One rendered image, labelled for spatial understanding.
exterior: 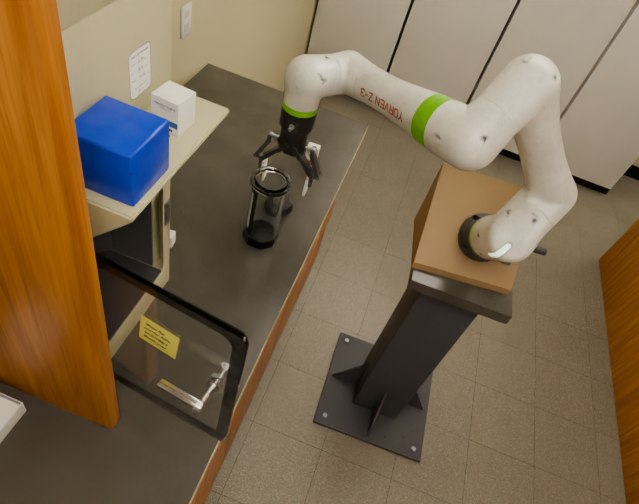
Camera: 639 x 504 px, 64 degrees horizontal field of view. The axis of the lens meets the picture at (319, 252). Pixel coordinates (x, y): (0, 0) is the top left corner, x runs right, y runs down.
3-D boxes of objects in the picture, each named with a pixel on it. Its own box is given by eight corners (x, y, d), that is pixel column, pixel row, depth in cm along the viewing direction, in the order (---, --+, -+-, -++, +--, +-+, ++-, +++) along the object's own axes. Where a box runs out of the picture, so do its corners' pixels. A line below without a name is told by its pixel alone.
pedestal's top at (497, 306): (507, 253, 176) (513, 245, 174) (505, 324, 154) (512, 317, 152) (420, 221, 177) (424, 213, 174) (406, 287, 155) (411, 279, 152)
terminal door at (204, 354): (104, 368, 108) (82, 244, 79) (226, 441, 104) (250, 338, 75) (101, 371, 108) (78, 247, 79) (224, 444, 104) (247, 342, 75)
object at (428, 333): (432, 368, 247) (529, 246, 182) (419, 463, 214) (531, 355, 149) (339, 333, 248) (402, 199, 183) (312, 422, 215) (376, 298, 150)
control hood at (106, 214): (64, 237, 77) (54, 188, 70) (171, 130, 99) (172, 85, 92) (133, 265, 76) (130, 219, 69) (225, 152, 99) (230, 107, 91)
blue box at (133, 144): (68, 182, 71) (58, 129, 65) (110, 145, 78) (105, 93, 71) (133, 208, 71) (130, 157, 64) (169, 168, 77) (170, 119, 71)
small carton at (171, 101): (151, 125, 83) (150, 92, 79) (169, 111, 87) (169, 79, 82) (177, 137, 83) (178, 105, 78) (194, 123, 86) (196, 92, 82)
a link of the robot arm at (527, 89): (590, 201, 137) (574, 49, 96) (547, 244, 137) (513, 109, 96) (550, 180, 145) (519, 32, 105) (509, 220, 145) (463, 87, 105)
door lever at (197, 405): (173, 366, 91) (173, 359, 89) (218, 392, 90) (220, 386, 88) (154, 390, 88) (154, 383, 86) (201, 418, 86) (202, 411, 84)
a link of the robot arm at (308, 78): (279, 47, 122) (302, 72, 116) (322, 43, 128) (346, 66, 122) (271, 98, 132) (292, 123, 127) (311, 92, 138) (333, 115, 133)
